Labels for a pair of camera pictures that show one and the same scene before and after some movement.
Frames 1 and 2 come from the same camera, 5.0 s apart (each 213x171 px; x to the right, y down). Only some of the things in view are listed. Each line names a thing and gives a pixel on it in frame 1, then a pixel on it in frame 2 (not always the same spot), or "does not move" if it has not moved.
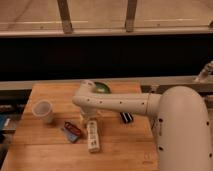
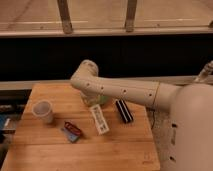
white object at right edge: [204, 73] does not move
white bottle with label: [93, 137] -> [100, 119]
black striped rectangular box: [126, 117] does not move
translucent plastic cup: [42, 108] does not move
